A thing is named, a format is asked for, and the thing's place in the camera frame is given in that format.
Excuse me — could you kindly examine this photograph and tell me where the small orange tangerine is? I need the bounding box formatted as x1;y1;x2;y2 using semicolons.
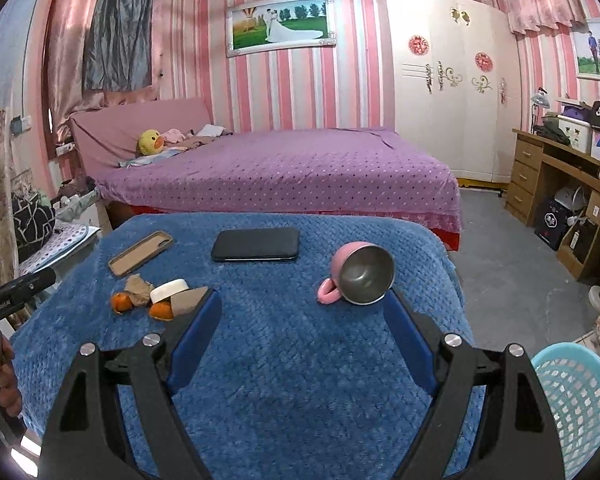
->
110;292;134;315

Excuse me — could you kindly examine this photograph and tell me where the orange peel piece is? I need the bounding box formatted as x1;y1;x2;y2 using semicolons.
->
148;301;174;322

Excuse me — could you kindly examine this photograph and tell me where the cardboard tube roll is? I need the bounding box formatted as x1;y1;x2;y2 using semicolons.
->
170;287;208;318

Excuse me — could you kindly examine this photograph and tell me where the brown paper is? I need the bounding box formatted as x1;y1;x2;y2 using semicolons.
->
123;274;155;307

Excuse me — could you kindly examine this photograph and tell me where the light blue trash basket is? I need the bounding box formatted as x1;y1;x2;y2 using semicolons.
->
531;342;600;479

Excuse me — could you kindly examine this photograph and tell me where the person left hand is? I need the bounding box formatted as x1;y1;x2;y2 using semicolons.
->
0;339;22;417

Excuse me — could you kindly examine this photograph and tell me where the black white patterned bag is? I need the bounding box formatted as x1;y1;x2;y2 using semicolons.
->
12;194;55;262

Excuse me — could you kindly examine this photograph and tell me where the dotted cloth side table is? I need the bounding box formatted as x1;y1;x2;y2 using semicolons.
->
19;221;102;283

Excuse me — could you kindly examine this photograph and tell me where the tan phone case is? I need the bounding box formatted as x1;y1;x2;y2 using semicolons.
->
108;231;173;278

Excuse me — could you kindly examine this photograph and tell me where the pink bed headboard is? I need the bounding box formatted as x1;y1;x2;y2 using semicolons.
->
69;98;212;178

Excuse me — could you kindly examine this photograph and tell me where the wooden desk with drawers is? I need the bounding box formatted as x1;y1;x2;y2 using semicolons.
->
505;129;600;281

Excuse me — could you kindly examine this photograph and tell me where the blue fleece table blanket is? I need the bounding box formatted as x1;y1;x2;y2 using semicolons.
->
12;214;471;479

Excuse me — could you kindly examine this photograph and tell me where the yellow duck plush toy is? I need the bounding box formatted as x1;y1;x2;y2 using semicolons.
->
137;129;164;156

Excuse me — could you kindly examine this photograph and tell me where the pink metal mug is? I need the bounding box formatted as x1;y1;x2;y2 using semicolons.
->
316;242;396;307

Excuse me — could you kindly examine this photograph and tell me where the black smartphone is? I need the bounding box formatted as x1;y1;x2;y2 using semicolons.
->
211;228;300;262

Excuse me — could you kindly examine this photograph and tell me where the purple polka dot bed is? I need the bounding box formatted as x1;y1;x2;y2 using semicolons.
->
96;128;462;250

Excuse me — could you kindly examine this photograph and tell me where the pink curtain with grey cloth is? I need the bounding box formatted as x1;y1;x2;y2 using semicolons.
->
45;0;163;144

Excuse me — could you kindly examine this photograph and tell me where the desk lamp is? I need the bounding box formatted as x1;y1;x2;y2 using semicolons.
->
530;87;550;129

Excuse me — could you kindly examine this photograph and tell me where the white wardrobe with decals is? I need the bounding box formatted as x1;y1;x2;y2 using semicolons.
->
385;0;522;183

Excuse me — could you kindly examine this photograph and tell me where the small framed couple photo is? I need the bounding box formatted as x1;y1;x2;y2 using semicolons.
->
572;18;600;80

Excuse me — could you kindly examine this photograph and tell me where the framed wedding photo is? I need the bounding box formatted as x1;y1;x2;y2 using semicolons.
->
226;0;337;58

